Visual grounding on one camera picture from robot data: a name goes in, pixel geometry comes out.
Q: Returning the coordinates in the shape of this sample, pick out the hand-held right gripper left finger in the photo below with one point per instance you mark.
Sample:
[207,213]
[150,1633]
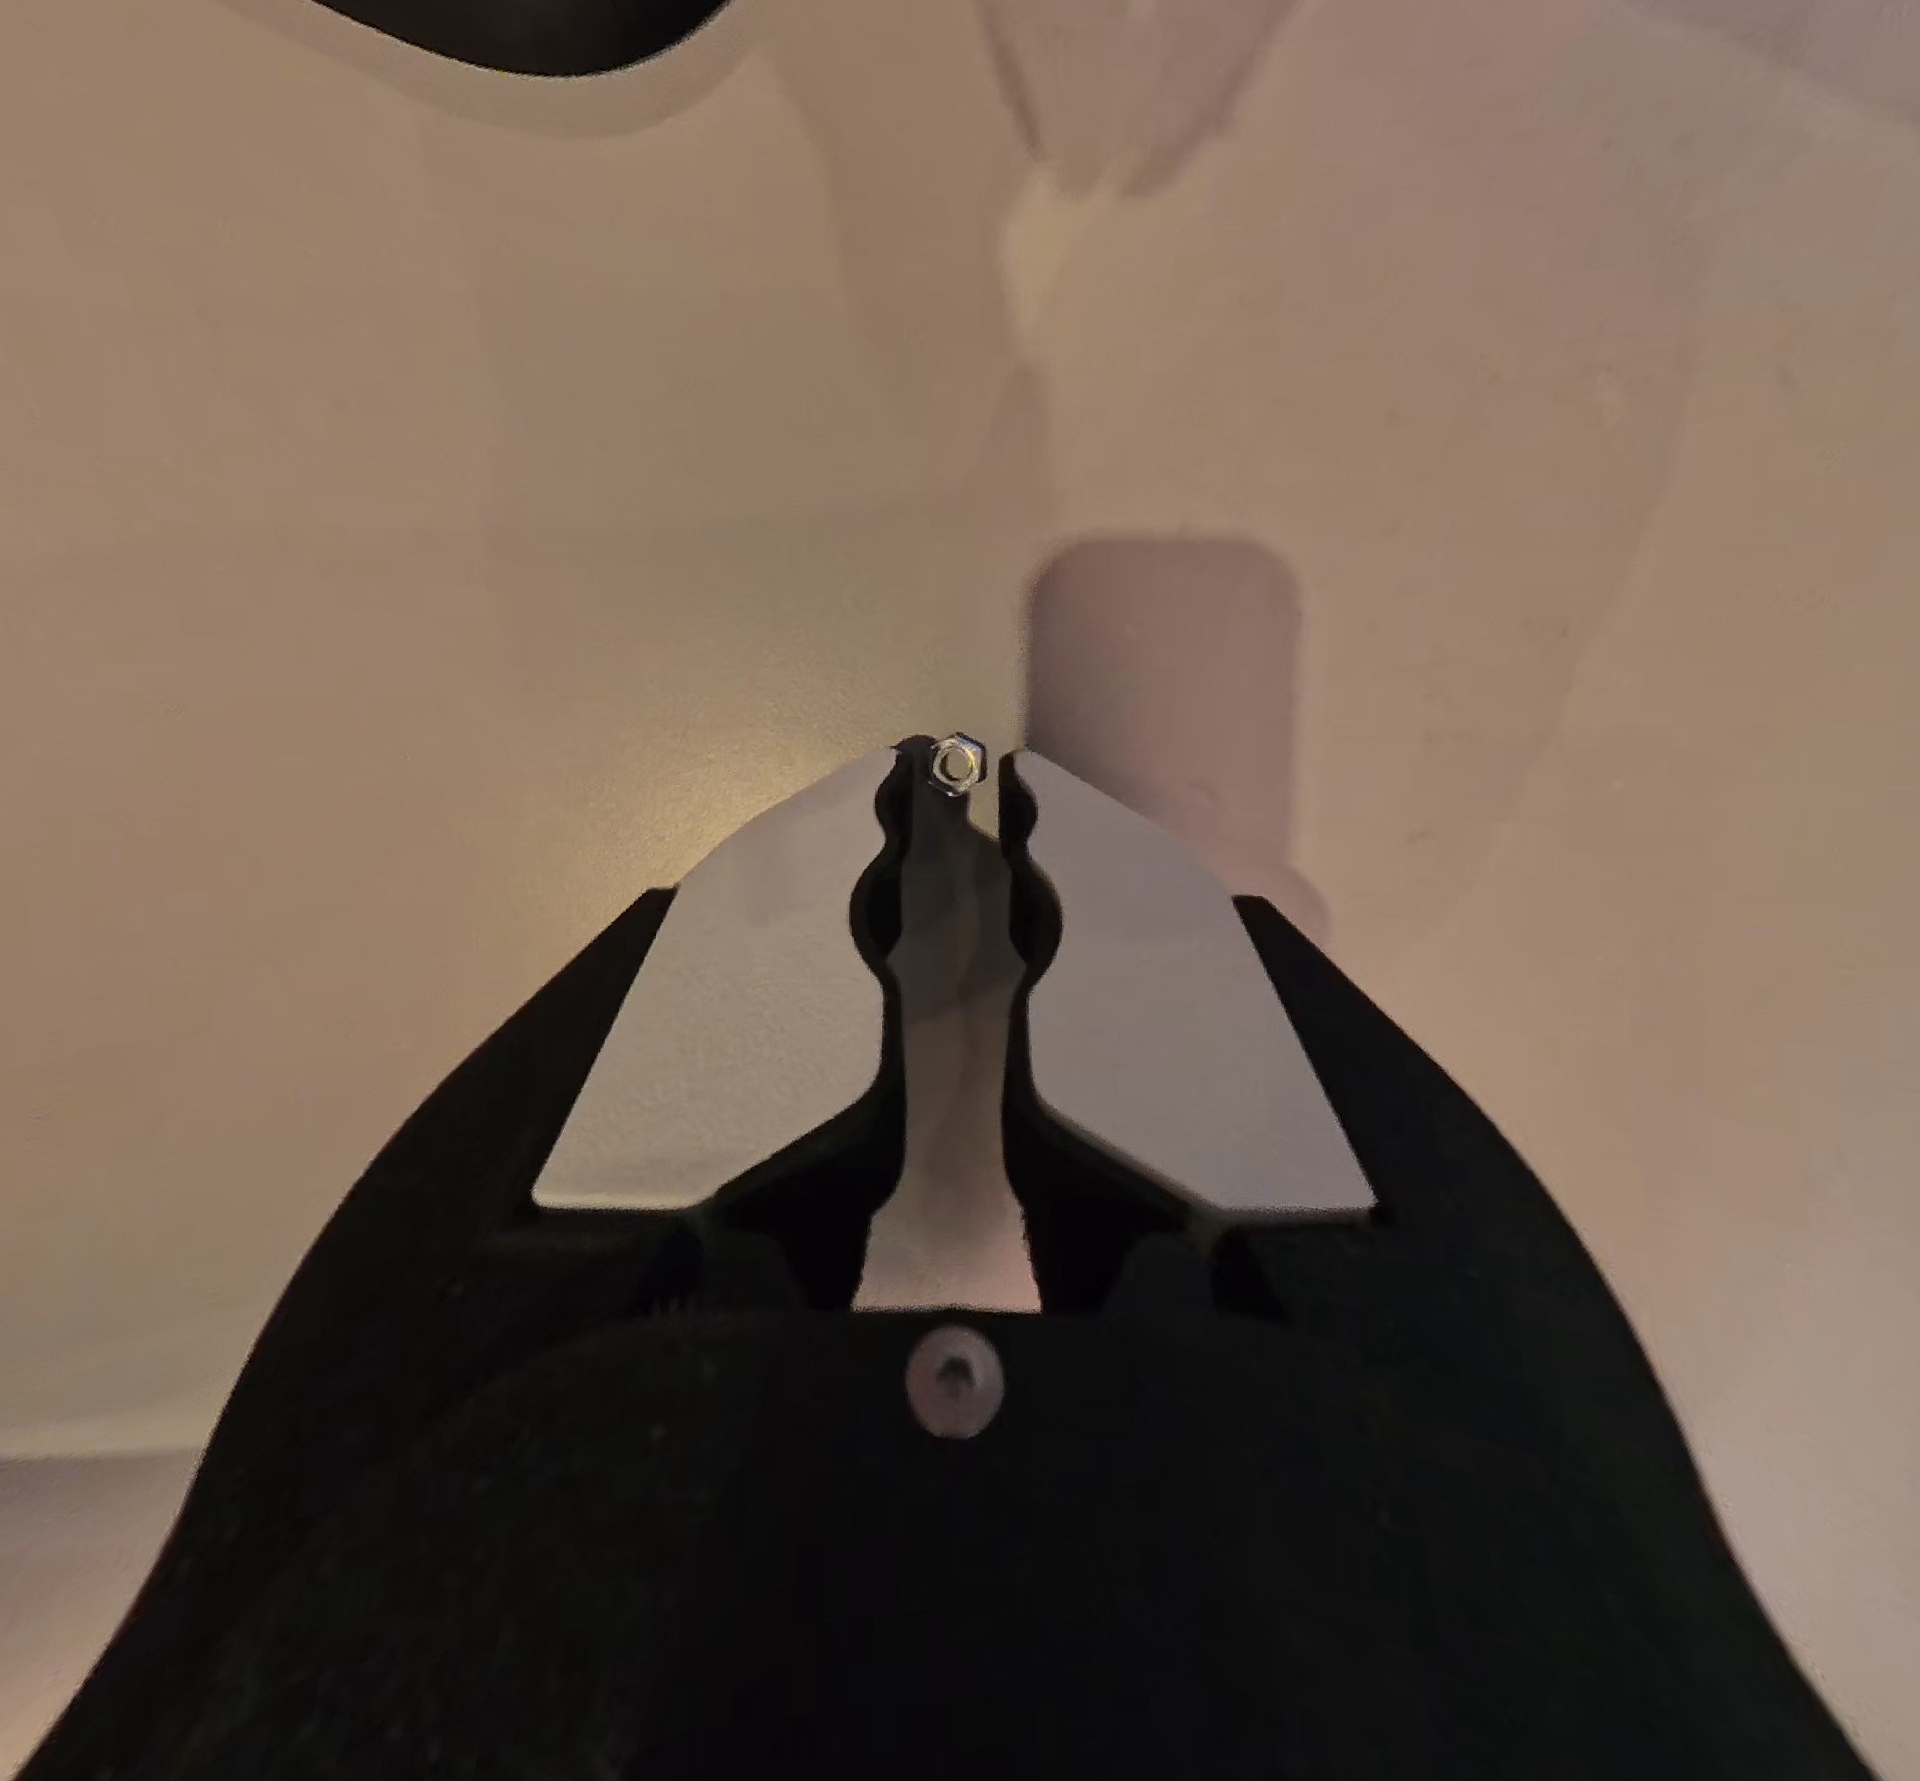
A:
[736,1013]

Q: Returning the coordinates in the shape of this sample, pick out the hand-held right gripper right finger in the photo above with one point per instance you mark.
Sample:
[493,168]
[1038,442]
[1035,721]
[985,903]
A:
[1188,1030]

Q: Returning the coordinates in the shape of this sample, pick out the silver hex nut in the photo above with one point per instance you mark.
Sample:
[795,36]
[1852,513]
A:
[955,766]

